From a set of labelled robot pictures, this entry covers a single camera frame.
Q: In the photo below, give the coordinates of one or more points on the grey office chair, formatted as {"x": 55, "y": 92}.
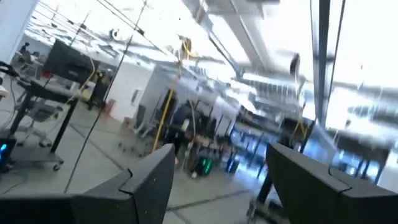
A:
{"x": 40, "y": 113}
{"x": 140, "y": 118}

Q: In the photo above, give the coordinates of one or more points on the black computer green lights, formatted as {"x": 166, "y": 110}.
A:
{"x": 203, "y": 166}

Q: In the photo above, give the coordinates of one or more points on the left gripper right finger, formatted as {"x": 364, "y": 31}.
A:
{"x": 311, "y": 199}

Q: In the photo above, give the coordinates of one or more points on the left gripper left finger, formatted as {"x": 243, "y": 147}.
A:
{"x": 149, "y": 186}

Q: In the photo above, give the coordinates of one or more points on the person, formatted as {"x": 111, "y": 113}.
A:
{"x": 25, "y": 51}
{"x": 183, "y": 124}

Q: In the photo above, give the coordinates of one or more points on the black desk monitor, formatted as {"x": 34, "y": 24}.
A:
{"x": 68, "y": 62}

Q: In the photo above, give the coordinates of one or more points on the black aluminium table frame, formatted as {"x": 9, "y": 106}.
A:
{"x": 321, "y": 62}

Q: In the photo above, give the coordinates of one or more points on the black computer blue light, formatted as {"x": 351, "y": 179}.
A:
{"x": 7, "y": 155}

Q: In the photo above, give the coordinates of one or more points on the dark background table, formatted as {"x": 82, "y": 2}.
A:
{"x": 357, "y": 143}

